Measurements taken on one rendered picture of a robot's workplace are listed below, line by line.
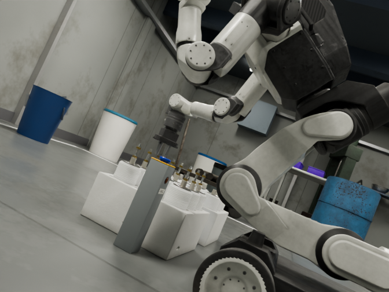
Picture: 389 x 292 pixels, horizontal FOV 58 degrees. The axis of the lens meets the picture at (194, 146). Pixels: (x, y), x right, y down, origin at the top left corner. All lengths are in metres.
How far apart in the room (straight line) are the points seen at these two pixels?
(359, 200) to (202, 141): 5.23
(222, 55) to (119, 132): 4.05
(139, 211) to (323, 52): 0.77
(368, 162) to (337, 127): 7.45
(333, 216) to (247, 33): 3.34
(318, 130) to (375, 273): 0.42
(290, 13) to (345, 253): 0.68
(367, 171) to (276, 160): 7.44
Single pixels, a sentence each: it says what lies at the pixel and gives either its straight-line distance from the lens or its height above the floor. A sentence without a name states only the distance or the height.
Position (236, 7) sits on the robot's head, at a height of 0.91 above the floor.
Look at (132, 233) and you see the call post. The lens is 1.20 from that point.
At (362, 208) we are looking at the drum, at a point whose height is 0.68.
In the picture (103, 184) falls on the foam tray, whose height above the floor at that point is 0.14.
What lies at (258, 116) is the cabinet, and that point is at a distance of 8.30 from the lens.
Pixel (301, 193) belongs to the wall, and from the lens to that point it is 8.33.
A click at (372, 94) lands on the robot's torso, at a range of 1.19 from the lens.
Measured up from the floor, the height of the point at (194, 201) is 0.21.
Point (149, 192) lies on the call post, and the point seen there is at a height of 0.21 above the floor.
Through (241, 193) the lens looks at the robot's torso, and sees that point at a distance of 1.08.
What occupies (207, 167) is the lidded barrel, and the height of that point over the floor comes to 0.47.
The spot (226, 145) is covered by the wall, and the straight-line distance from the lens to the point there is 8.56.
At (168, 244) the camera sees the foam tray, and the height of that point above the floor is 0.05.
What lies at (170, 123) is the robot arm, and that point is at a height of 0.48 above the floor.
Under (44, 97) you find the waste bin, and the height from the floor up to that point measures 0.39.
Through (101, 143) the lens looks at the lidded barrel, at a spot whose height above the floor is 0.16.
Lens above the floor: 0.33
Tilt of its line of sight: 4 degrees up
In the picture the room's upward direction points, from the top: 24 degrees clockwise
